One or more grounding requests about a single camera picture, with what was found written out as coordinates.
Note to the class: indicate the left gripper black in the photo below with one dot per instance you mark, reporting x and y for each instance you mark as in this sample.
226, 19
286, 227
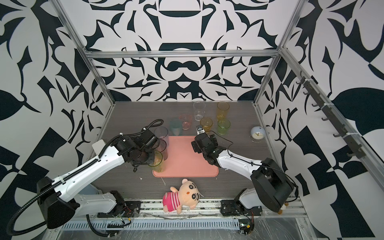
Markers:
151, 159

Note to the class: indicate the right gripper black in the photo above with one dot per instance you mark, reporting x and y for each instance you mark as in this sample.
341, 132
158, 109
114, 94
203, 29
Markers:
196, 146

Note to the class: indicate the dark smoky glass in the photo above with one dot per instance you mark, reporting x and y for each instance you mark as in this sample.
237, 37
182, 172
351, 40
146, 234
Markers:
162, 148

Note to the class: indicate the tall light green glass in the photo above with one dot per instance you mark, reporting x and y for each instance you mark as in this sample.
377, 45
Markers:
158, 164

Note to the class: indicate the pink plastic tray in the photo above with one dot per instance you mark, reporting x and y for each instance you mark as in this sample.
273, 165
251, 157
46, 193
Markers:
183, 162

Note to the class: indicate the blue-grey tall glass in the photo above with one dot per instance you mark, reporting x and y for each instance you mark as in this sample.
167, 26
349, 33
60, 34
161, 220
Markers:
162, 133

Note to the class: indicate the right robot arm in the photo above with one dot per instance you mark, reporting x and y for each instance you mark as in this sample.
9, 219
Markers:
271, 186

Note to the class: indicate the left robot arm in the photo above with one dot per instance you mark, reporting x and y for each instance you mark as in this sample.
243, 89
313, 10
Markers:
63, 199

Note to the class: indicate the short amber glass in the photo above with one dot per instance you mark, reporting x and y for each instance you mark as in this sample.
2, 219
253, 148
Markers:
206, 123

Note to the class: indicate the short green glass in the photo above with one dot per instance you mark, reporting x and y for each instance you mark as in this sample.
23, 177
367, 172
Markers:
223, 126

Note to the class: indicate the pink short glass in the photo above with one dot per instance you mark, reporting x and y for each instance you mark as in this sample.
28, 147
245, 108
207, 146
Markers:
186, 120

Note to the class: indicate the teal frosted cup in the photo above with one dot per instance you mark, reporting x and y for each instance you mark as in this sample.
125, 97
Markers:
176, 127

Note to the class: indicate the clear tall glass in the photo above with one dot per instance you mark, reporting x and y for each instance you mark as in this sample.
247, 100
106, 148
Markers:
199, 110

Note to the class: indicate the tall yellow glass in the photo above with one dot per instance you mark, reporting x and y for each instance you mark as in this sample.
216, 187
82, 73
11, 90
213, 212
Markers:
222, 110

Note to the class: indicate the white box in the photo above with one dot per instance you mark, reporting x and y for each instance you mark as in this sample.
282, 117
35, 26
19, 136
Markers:
98, 146

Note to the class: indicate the plush doll pink shirt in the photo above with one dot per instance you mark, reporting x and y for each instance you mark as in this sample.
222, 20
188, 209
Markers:
187, 195

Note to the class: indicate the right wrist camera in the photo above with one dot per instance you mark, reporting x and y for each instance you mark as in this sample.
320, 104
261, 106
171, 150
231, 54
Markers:
200, 130

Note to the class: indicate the wall hook rack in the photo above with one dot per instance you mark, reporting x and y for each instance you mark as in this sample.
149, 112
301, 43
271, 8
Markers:
334, 116

